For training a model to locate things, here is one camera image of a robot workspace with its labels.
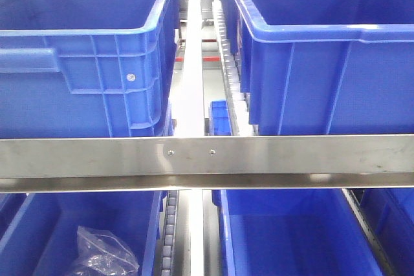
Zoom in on small blue bin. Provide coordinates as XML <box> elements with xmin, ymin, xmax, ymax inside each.
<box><xmin>209</xmin><ymin>100</ymin><xmax>232</xmax><ymax>136</ymax></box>

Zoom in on upper roller track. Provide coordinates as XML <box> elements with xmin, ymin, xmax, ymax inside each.
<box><xmin>212</xmin><ymin>0</ymin><xmax>257</xmax><ymax>136</ymax></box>

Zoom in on roller track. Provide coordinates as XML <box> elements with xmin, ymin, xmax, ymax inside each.
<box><xmin>160</xmin><ymin>190</ymin><xmax>179</xmax><ymax>276</ymax></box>
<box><xmin>212</xmin><ymin>0</ymin><xmax>257</xmax><ymax>136</ymax></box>

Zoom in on lower right blue crate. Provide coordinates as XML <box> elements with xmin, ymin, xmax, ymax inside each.
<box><xmin>212</xmin><ymin>189</ymin><xmax>382</xmax><ymax>275</ymax></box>

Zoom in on blue crate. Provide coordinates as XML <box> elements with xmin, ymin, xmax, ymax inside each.
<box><xmin>212</xmin><ymin>189</ymin><xmax>382</xmax><ymax>275</ymax></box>
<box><xmin>1</xmin><ymin>191</ymin><xmax>164</xmax><ymax>275</ymax></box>
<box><xmin>234</xmin><ymin>0</ymin><xmax>413</xmax><ymax>135</ymax></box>
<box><xmin>1</xmin><ymin>0</ymin><xmax>176</xmax><ymax>139</ymax></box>

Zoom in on upper right blue crate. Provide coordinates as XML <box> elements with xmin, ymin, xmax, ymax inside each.
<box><xmin>234</xmin><ymin>0</ymin><xmax>413</xmax><ymax>135</ymax></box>

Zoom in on upper left blue crate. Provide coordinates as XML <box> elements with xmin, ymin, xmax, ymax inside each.
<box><xmin>1</xmin><ymin>0</ymin><xmax>176</xmax><ymax>139</ymax></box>

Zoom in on steel rack front beam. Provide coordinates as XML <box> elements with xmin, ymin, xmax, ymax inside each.
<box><xmin>1</xmin><ymin>134</ymin><xmax>413</xmax><ymax>193</ymax></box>

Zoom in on lower roller track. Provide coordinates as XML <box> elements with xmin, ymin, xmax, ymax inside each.
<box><xmin>160</xmin><ymin>190</ymin><xmax>179</xmax><ymax>276</ymax></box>

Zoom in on clear plastic bag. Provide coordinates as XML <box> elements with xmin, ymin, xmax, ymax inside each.
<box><xmin>65</xmin><ymin>226</ymin><xmax>140</xmax><ymax>275</ymax></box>

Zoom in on lower left blue crate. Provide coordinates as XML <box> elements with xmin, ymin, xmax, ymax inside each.
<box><xmin>1</xmin><ymin>191</ymin><xmax>164</xmax><ymax>275</ymax></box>

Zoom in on white centre divider rail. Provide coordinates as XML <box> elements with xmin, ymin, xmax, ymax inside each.
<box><xmin>175</xmin><ymin>0</ymin><xmax>204</xmax><ymax>138</ymax></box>

